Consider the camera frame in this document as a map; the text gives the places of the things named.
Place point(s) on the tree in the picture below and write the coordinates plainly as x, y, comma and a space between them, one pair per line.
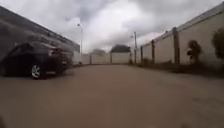
98, 52
120, 48

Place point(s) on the pole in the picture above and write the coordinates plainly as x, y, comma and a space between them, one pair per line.
135, 45

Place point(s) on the brown dirt road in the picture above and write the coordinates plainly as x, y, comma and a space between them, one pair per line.
113, 96

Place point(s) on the street lamp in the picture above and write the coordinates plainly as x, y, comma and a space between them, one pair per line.
81, 38

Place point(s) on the dark car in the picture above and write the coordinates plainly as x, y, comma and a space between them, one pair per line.
33, 60

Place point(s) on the bush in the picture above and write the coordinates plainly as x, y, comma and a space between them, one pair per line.
219, 41
194, 50

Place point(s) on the long grey building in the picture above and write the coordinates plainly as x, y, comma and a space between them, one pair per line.
20, 30

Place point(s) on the pale low wall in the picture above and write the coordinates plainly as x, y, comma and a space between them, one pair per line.
100, 58

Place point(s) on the pale concrete wall with posts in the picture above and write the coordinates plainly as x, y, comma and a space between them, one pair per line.
200, 38

